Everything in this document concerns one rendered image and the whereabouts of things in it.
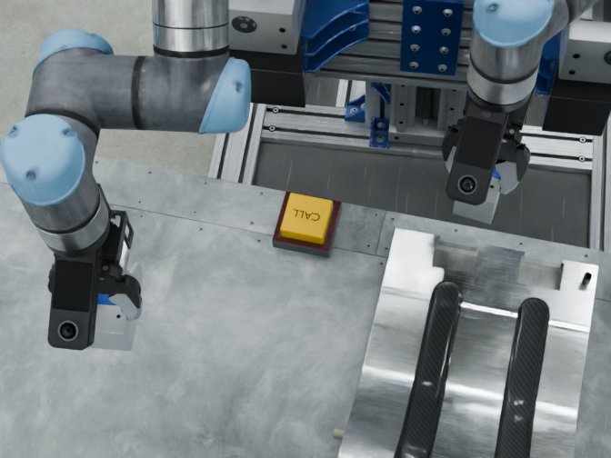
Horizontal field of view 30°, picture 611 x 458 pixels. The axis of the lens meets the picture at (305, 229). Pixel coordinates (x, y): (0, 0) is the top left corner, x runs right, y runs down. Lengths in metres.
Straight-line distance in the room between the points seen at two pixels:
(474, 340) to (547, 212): 0.90
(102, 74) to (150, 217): 0.50
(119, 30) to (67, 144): 1.76
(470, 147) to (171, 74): 0.36
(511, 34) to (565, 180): 1.19
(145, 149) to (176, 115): 1.50
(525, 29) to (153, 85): 0.37
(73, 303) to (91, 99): 0.23
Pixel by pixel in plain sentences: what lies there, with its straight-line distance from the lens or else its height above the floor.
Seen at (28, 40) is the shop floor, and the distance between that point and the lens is 2.88.
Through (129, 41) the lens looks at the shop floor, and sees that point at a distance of 2.81.
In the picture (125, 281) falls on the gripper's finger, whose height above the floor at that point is 1.06.
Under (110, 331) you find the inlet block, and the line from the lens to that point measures 1.37.
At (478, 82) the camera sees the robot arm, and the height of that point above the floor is 1.18.
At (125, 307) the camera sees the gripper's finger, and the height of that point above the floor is 0.99.
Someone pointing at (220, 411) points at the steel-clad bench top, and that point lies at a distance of 1.48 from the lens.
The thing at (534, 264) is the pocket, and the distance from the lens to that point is 1.48.
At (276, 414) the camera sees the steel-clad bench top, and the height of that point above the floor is 0.80.
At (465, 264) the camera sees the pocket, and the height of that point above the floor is 0.86.
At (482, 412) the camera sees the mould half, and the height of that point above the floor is 0.89.
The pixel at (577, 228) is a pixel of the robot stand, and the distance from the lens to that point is 2.28.
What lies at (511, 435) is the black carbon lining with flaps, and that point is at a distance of 1.37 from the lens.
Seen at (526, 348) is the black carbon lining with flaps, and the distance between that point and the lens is 1.43.
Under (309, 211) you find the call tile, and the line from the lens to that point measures 1.55.
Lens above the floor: 2.19
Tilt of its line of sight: 62 degrees down
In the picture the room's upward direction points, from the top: 6 degrees counter-clockwise
